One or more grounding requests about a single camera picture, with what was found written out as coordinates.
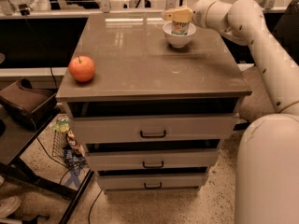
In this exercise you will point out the wire snack basket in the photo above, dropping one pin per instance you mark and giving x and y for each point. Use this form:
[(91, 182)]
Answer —
[(66, 147)]

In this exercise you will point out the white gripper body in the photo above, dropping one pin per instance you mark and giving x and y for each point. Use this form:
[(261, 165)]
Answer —
[(199, 15)]

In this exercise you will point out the white bowl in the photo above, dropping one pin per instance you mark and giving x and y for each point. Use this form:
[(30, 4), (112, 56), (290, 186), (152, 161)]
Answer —
[(178, 41)]

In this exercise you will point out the red apple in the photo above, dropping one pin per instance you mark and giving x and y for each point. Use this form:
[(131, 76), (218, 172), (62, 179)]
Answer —
[(82, 68)]

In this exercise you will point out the black side table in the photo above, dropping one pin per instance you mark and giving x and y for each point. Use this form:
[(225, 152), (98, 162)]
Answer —
[(45, 183)]

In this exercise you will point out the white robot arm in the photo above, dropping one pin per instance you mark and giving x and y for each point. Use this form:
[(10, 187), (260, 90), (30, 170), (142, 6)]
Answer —
[(267, 163)]

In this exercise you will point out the white shoe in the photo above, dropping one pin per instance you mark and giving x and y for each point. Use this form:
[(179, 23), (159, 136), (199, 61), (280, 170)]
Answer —
[(9, 205)]

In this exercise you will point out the drawer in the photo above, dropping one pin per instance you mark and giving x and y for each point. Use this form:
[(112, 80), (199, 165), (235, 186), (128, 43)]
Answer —
[(165, 178), (152, 121), (152, 155)]

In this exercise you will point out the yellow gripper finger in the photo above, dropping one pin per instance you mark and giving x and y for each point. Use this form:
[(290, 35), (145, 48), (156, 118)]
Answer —
[(179, 14)]

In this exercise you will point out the top drawer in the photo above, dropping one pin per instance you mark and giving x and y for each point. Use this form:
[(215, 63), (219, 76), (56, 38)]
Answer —
[(152, 121)]

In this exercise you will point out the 7up soda can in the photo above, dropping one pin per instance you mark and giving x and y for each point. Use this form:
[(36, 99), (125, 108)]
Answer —
[(179, 28)]

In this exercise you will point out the bottom drawer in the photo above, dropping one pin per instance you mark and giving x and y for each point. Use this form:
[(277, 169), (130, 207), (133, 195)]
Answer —
[(165, 178)]

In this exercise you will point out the middle drawer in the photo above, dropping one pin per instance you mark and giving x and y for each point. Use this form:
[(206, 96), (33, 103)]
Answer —
[(152, 155)]

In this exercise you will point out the grey drawer cabinet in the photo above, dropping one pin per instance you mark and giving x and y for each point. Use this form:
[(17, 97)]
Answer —
[(134, 62)]

